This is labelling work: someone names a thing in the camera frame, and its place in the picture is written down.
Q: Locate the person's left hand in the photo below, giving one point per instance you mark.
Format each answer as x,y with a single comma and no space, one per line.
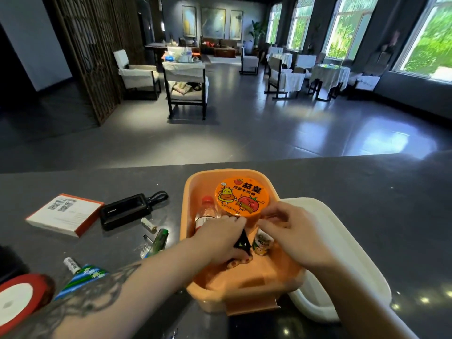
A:
215,240

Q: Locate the person's right hand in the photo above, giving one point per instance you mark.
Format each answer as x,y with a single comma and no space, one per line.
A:
303,236

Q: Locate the person's left thumb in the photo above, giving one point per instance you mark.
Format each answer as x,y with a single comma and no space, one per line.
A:
240,263

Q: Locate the person's right thumb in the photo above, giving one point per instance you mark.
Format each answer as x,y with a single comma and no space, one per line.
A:
268,229

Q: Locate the small black triangular packet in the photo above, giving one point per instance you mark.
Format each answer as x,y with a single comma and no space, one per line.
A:
243,243

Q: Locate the person's left forearm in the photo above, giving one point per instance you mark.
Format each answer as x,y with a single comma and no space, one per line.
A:
116,300

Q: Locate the person's right forearm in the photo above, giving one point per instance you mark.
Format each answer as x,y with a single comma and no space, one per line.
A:
356,303

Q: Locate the small yellow green can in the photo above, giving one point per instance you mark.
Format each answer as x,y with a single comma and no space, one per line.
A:
263,243

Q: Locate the orange plastic basket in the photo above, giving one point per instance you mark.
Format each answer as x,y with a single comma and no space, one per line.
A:
254,278

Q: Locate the orange instant noodle bowl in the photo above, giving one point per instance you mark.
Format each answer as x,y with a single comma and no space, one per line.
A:
242,195

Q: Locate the red-capped drink bottle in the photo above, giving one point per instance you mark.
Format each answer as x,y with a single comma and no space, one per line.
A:
205,211

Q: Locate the white plastic tray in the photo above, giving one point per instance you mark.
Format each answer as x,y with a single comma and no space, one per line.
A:
349,250

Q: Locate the small black-tipped tube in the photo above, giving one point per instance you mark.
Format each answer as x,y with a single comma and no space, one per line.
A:
148,239

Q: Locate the small white battery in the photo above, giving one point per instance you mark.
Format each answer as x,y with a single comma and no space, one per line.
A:
149,225

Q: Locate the dark-framed chair with white cover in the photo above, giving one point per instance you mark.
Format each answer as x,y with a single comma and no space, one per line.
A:
365,82
284,79
249,61
185,72

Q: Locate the blue green striped packet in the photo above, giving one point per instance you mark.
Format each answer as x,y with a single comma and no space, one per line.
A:
83,278

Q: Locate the table with white tablecloth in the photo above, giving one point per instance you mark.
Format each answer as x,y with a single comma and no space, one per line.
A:
330,75
279,54

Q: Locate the white battery with grey print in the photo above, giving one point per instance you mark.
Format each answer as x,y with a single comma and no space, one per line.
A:
72,265

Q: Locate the wooden coffee table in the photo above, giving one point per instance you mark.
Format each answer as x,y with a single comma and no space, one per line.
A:
224,52

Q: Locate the white and orange box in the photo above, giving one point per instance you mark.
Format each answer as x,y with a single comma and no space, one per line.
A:
63,213

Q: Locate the dark sofa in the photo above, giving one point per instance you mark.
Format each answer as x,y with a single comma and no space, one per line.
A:
220,44

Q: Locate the potted green plant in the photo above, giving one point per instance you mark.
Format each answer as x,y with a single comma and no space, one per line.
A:
257,33

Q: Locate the white cushioned armchair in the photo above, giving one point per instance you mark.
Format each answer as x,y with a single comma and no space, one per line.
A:
136,75

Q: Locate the white-framed window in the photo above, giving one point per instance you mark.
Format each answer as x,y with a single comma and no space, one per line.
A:
301,22
274,22
349,26
429,42

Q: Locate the narrow framed painting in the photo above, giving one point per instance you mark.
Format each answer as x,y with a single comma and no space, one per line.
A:
189,21
236,24

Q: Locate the wide framed painting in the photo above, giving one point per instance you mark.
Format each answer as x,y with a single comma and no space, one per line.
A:
213,22

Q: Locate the red ribbon spool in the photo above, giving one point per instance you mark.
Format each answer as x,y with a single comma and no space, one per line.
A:
21,300

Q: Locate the wooden lattice screen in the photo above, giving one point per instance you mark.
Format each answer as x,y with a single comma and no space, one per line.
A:
95,49

